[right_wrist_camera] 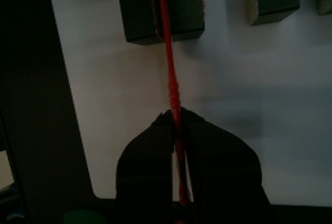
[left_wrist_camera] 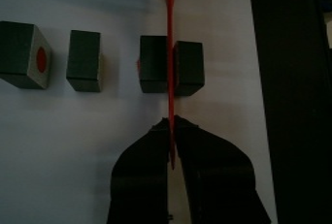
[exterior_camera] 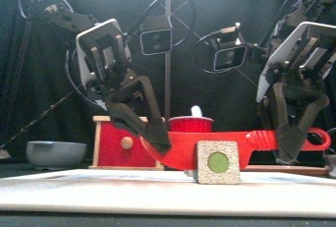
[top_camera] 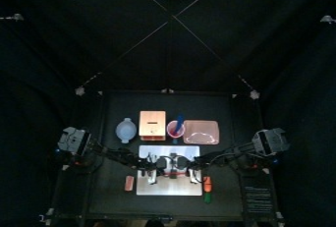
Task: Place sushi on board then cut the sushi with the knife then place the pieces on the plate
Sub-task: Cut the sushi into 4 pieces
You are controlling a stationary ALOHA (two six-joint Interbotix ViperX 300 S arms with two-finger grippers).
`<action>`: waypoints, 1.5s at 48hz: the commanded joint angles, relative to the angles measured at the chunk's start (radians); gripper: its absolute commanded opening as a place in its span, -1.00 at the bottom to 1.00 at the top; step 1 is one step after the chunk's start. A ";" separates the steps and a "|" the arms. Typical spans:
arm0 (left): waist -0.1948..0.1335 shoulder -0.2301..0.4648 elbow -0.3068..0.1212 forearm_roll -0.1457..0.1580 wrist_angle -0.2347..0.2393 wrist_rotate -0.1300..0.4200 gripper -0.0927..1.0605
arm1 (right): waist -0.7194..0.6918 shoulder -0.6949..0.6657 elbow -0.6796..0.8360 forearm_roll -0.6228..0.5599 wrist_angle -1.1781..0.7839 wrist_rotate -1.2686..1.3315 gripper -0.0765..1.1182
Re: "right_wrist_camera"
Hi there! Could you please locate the white cutting board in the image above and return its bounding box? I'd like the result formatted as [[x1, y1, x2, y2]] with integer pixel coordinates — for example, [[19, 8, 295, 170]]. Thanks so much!
[[45, 0, 332, 208]]

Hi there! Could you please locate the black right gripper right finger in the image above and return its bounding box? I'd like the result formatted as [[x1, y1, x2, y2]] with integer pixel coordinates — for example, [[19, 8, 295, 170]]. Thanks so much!
[[179, 107, 278, 224]]

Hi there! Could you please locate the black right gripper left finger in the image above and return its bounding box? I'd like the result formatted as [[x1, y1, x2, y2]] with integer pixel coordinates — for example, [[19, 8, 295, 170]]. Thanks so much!
[[114, 110, 177, 224]]

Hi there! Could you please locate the red toy knife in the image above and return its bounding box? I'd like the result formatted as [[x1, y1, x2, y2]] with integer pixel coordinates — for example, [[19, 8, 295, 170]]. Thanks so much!
[[154, 0, 195, 224]]

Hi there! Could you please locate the green round toy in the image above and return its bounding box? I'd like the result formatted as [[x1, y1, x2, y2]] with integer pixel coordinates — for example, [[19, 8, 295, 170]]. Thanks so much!
[[63, 209, 109, 224]]

